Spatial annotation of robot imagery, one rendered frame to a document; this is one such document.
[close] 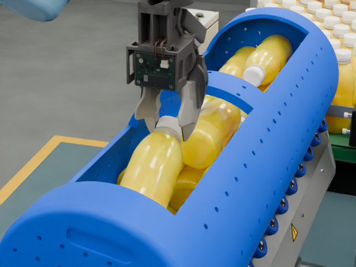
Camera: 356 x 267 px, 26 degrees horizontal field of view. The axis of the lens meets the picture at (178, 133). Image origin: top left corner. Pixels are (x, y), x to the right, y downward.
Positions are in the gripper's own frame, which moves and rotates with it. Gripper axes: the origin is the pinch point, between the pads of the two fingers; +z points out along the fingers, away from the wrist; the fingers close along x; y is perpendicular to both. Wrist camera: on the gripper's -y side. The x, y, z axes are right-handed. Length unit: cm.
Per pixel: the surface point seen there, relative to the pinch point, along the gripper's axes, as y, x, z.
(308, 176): -50, 11, 31
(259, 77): -42.1, 1.6, 7.2
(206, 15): -94, -26, 13
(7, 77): -277, -212, 122
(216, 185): 6.9, 9.0, 3.8
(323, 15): -109, 1, 13
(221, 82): -18.6, 1.4, -0.2
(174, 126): 1.8, 1.1, -1.0
